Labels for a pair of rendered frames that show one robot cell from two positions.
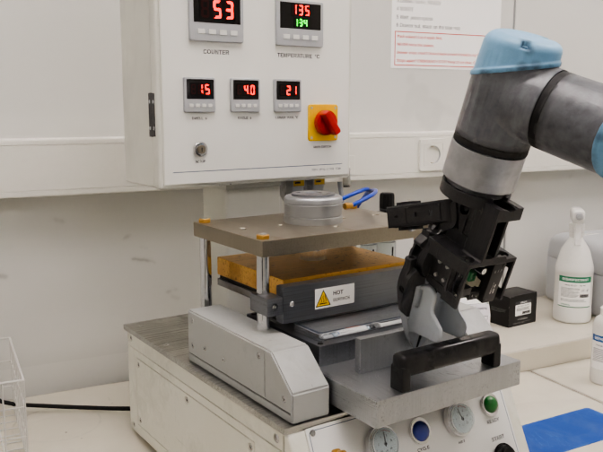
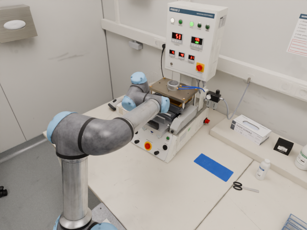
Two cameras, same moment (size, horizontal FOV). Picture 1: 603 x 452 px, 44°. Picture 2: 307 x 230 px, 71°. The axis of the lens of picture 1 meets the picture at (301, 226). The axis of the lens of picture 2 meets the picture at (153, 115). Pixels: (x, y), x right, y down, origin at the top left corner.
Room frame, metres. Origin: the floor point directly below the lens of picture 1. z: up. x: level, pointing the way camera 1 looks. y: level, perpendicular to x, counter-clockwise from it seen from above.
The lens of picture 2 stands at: (0.49, -1.14, 1.80)
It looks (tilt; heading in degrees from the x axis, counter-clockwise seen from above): 37 degrees down; 71
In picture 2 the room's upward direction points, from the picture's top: 1 degrees clockwise
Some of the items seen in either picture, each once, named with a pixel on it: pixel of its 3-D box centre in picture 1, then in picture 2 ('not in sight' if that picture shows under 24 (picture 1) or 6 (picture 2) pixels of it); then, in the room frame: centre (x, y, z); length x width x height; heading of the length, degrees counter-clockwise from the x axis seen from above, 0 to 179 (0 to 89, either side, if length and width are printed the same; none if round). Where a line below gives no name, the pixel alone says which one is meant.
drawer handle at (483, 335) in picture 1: (448, 359); (148, 122); (0.78, -0.16, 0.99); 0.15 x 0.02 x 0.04; 124
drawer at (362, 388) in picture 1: (368, 343); (161, 113); (0.90, -0.08, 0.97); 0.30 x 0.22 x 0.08; 34
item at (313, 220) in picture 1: (311, 235); (177, 90); (1.03, -0.01, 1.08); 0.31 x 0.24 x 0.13; 124
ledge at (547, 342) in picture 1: (508, 334); (277, 152); (1.57, -0.45, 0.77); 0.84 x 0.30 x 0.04; 116
